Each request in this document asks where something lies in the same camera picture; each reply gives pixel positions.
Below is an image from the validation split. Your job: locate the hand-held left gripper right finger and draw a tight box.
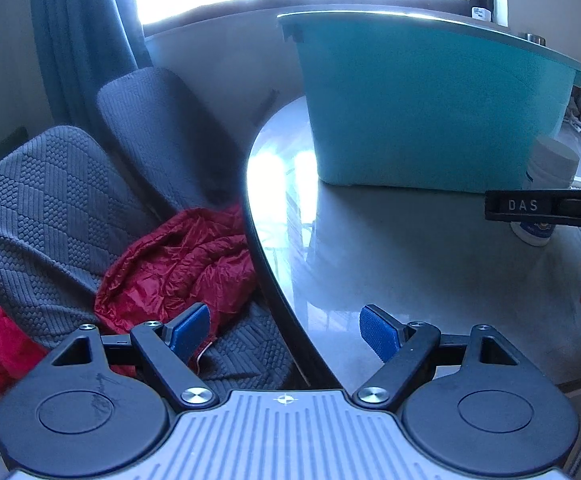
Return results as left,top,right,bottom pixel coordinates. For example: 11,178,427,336
353,304,531,411

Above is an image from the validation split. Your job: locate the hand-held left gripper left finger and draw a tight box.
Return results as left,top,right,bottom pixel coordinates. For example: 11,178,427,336
45,302,221,408

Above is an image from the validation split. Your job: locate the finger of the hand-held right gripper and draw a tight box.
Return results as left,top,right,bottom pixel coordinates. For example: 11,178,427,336
485,188,581,224

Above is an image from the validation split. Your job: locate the white plastic bottle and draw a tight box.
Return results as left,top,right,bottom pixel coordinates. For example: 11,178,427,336
510,135,581,247

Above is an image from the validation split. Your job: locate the grey round desktop table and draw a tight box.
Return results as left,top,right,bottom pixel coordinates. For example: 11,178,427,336
244,95,581,397

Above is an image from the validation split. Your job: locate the red puffer jacket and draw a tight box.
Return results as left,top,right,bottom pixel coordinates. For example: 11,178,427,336
94,203,260,358

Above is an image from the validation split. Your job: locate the teal plastic storage bin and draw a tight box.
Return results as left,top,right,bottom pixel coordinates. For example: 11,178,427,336
276,6,581,194

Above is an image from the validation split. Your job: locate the grey textured chair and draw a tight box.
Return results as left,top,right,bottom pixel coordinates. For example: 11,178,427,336
0,126,303,393
96,66,244,217

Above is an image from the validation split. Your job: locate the red knit cloth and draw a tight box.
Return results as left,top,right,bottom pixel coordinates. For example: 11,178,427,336
0,305,54,397

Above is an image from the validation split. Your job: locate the teal curtain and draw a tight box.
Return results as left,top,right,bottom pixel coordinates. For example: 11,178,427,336
28,0,154,137

